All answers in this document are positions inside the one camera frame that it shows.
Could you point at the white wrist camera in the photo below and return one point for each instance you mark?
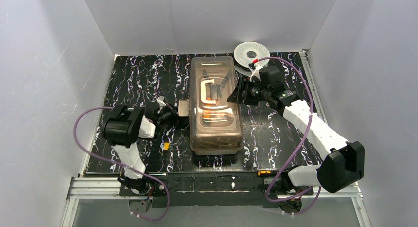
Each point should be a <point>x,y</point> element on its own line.
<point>255,73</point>
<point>161,101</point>

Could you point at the white filament spool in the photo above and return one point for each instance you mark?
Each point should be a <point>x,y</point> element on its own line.
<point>245,53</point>

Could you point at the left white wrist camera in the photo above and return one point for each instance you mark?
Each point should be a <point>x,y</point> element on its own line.
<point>161,101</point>

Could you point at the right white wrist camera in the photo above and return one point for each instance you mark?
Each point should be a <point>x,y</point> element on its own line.
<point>255,73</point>

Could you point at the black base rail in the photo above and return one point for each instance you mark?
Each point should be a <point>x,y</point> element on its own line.
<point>199,188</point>

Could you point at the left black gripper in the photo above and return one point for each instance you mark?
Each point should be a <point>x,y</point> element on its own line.
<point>174,112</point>

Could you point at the yellow hex key set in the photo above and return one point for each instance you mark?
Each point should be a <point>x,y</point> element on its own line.
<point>167,146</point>

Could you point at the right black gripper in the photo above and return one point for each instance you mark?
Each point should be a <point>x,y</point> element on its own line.
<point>243,93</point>

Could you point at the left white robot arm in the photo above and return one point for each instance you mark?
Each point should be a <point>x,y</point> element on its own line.
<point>125,126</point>

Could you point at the orange handle pliers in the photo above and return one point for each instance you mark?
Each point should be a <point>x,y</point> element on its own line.
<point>213,117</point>

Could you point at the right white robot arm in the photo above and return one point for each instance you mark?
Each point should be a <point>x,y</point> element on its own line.
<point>342,160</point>

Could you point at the beige plastic tool box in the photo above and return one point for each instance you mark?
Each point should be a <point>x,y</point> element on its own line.
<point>211,82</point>

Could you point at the black marble pattern mat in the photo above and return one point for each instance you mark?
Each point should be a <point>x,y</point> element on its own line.
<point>269,140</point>

